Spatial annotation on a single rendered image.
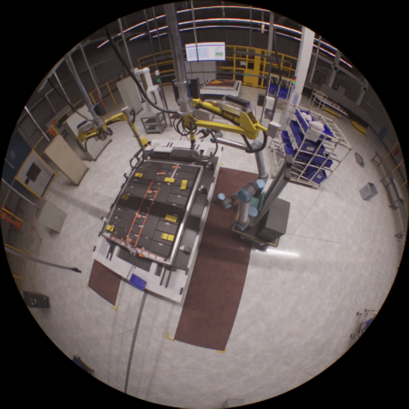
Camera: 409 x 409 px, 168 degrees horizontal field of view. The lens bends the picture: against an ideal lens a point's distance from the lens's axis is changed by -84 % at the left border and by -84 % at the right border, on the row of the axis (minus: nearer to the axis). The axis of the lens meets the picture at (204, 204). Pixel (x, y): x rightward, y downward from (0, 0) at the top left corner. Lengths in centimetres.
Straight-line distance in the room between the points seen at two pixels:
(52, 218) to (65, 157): 207
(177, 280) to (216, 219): 152
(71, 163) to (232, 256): 574
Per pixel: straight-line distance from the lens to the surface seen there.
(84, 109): 607
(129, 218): 216
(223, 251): 270
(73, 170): 584
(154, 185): 224
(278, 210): 224
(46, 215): 545
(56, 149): 556
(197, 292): 273
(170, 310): 293
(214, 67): 1028
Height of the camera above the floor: 268
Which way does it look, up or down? 63 degrees down
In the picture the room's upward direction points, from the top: 8 degrees counter-clockwise
